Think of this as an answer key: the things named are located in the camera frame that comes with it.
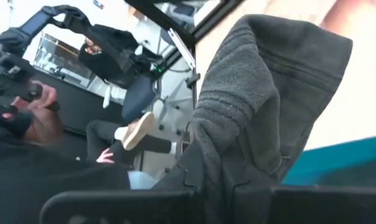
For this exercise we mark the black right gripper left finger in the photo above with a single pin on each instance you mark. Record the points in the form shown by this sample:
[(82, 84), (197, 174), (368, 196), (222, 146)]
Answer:
[(129, 207)]

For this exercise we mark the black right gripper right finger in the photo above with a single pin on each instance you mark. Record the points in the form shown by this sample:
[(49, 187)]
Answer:
[(300, 205)]

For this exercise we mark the dark grey baseball cap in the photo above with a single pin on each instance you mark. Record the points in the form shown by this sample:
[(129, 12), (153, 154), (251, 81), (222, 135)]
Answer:
[(253, 93)]

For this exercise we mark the person's hand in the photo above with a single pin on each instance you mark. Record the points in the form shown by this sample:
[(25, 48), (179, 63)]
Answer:
[(105, 157), (41, 124)]

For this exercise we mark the teal plastic bin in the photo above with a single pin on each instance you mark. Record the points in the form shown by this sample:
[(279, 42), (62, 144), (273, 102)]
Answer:
[(346, 161)]

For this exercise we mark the person's shoe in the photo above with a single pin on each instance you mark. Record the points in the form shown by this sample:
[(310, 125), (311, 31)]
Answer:
[(138, 130)]

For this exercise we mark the blue office chair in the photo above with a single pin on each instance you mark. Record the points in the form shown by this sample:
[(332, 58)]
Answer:
[(138, 96)]

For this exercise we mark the seated person in black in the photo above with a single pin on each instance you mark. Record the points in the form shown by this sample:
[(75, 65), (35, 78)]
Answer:
[(101, 67)]

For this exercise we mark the pink plastic bin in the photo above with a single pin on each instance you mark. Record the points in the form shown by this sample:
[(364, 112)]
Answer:
[(346, 12)]

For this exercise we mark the white flat bracket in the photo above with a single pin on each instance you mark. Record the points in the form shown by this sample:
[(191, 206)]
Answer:
[(181, 48)]

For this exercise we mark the black aluminium table frame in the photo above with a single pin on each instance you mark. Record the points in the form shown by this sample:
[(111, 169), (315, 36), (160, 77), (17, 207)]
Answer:
[(175, 26)]

